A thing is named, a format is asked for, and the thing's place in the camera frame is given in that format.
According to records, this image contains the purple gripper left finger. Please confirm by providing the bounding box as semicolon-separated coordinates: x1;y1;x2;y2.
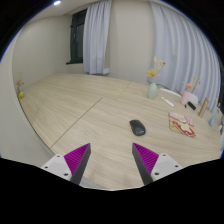
41;142;92;186

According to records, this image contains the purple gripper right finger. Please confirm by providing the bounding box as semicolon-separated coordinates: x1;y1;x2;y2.
131;142;184;186

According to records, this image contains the black computer mouse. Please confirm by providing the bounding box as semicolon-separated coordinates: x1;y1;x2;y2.
130;120;146;136

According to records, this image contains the colourful patterned box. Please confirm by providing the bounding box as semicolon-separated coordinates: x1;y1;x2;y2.
168;112;196;137

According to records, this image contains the white remote control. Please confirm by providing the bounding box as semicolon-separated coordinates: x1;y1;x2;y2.
161;97;174;107

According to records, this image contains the black remote control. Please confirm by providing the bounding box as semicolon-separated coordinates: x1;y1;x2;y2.
187;101;196;110

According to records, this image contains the small blue vase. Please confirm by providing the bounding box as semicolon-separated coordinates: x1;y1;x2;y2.
209;115;215;127

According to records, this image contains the tan wooden cylinder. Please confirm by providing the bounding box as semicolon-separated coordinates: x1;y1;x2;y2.
198;98;209;118

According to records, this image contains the green vase with flowers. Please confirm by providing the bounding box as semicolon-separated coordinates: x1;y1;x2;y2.
148;57;165;99

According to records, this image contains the yellow vase with dried flowers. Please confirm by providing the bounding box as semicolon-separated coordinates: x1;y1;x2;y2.
16;72;24;99

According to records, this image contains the white curtain on right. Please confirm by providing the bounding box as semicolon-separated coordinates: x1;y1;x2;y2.
151;2;221;111

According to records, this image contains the white curtain at window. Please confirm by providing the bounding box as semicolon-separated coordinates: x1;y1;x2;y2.
83;0;112;75

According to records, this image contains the dark window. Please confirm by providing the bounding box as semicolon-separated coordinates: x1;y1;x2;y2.
69;10;87;64

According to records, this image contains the ceiling light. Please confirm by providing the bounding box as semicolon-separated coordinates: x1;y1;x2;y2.
53;0;61;6

